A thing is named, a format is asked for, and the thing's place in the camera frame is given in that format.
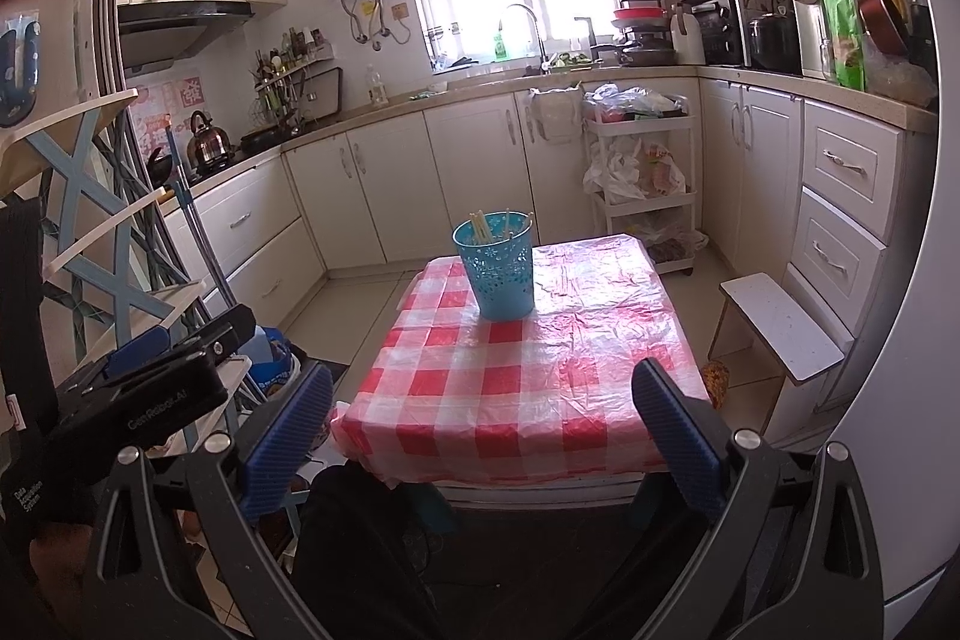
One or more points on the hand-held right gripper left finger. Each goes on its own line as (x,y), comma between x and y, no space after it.
(285,437)

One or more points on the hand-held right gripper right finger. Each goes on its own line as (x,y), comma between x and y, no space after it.
(675,437)

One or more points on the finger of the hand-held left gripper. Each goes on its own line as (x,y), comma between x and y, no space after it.
(217,329)
(139,351)

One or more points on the blue plastic cutout basket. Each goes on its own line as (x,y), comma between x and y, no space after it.
(495,280)

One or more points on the group of wooden chopsticks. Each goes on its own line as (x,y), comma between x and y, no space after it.
(480,227)

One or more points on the person's left hand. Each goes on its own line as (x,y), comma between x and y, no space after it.
(60,565)

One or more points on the blue printed bag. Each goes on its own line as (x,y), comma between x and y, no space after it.
(270,362)

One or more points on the brown patterned slipper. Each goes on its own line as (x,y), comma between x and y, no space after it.
(716,385)

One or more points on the dark floor mat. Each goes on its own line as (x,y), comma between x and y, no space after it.
(326,370)

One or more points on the white small stool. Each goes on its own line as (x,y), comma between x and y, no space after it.
(780,325)

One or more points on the steel kettle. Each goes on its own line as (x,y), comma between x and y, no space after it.
(210,149)

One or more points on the red white checked tablecloth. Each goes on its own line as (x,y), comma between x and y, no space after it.
(487,385)

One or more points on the black wok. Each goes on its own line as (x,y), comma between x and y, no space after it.
(266,139)

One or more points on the blue and cream shelf rack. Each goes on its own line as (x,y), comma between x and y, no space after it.
(67,123)

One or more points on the black baking tray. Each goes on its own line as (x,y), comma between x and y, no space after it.
(322,96)

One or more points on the white plastic bag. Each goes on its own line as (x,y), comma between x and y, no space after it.
(615,171)

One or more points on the white rolling cart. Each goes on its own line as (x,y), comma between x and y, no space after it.
(686,160)

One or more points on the blue u-shaped hook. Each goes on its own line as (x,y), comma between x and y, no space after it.
(15,93)

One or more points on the clear plastic bottle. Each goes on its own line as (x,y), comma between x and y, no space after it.
(376,89)

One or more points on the cream kitchen base cabinets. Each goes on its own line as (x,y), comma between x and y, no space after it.
(465,175)

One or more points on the black range hood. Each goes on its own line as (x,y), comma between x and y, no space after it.
(172,29)

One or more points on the clear plastic bag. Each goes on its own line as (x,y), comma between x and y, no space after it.
(630,104)

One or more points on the white hanging bin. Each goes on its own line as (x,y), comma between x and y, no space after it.
(559,115)

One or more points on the white jug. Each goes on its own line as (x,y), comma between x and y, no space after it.
(686,40)

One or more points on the green dish soap bottle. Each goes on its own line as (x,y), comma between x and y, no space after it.
(499,48)

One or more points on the chrome faucet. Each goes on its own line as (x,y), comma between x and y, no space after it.
(543,57)

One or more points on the black toaster oven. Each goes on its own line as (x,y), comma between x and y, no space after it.
(720,36)

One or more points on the black rice cooker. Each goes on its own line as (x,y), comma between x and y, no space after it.
(772,44)

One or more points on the stacked pans and dishes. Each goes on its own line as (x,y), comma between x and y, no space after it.
(645,29)

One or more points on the white electric kettle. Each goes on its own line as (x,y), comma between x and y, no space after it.
(806,33)

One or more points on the green food packet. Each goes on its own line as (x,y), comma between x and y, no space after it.
(841,33)

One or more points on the red frying pan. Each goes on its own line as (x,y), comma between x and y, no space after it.
(885,21)

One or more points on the red wall poster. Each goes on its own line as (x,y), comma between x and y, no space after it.
(176,108)

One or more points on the wall rack with bottles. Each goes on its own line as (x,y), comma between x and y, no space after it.
(289,78)

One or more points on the wall socket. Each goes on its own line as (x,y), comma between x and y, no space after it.
(401,11)

